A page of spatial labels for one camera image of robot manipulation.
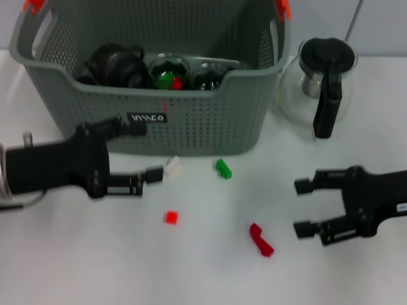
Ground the glass jar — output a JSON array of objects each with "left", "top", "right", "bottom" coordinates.
[{"left": 149, "top": 52, "right": 191, "bottom": 91}]

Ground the glass teacup black holder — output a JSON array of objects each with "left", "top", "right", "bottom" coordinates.
[
  {"left": 190, "top": 62, "right": 236, "bottom": 92},
  {"left": 127, "top": 70, "right": 152, "bottom": 90}
]

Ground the black ceramic teapot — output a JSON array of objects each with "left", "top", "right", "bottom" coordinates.
[{"left": 84, "top": 43, "right": 147, "bottom": 87}]

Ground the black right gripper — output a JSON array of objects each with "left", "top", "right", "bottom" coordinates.
[{"left": 293, "top": 165, "right": 407, "bottom": 247}]

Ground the long red toy piece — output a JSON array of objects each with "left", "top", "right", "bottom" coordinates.
[{"left": 249, "top": 222, "right": 275, "bottom": 258}]

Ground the gray perforated storage bin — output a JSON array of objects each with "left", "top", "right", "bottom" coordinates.
[{"left": 9, "top": 0, "right": 293, "bottom": 158}]

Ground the white toy brick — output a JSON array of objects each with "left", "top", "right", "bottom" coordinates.
[{"left": 163, "top": 155, "right": 183, "bottom": 177}]

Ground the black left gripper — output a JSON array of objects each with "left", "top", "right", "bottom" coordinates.
[{"left": 4, "top": 114, "right": 165, "bottom": 200}]

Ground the glass kettle with black handle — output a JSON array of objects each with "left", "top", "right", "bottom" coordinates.
[{"left": 275, "top": 37, "right": 359, "bottom": 140}]

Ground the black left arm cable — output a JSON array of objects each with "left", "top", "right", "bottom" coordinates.
[{"left": 0, "top": 189, "right": 49, "bottom": 212}]

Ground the green toy brick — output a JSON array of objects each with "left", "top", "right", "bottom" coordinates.
[
  {"left": 215, "top": 158, "right": 233, "bottom": 180},
  {"left": 158, "top": 72, "right": 175, "bottom": 90}
]

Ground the orange bin handle clip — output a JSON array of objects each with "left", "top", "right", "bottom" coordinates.
[
  {"left": 24, "top": 0, "right": 45, "bottom": 16},
  {"left": 275, "top": 0, "right": 293, "bottom": 24}
]

